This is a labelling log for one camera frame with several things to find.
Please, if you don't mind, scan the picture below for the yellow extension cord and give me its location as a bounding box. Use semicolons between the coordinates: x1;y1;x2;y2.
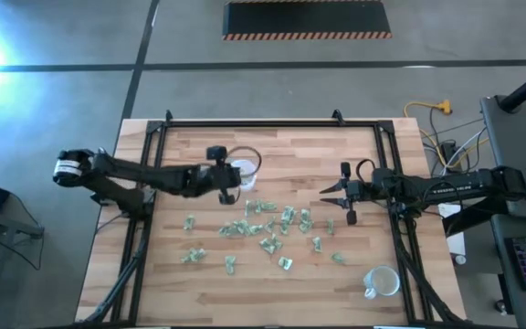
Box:
403;98;491;171

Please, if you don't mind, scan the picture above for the black power strip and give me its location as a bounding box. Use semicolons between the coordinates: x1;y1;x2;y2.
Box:
440;140;458;162

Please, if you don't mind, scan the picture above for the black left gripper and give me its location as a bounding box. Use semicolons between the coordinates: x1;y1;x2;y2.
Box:
197;160;251;206

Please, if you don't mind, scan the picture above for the white box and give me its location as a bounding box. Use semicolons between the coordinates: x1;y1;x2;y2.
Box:
437;203;468;258

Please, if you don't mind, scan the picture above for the black table frame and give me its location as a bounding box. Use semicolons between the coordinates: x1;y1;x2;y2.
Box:
74;108;468;329

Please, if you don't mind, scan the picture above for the clear glass mug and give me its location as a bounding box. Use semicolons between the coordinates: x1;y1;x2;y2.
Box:
362;264;402;301

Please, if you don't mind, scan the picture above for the clear plastic cup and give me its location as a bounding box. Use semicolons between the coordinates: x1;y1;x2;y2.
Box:
231;156;263;192

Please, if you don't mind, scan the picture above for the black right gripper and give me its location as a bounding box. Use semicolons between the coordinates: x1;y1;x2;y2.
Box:
319;177;374;227

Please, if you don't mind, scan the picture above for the white cable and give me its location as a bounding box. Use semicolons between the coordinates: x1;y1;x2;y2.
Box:
422;126;489;177

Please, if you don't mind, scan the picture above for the black camera cable loop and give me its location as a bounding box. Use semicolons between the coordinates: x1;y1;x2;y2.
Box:
355;158;379;185
226;145;263;180

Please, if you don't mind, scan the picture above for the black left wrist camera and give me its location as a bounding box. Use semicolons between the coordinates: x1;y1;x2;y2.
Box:
205;145;228;163

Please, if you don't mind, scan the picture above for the black desk foot bar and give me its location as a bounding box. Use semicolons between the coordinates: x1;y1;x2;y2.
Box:
442;196;510;238

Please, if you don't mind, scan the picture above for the black hazard-striped floor mat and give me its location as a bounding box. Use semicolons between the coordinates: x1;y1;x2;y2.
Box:
221;0;394;42

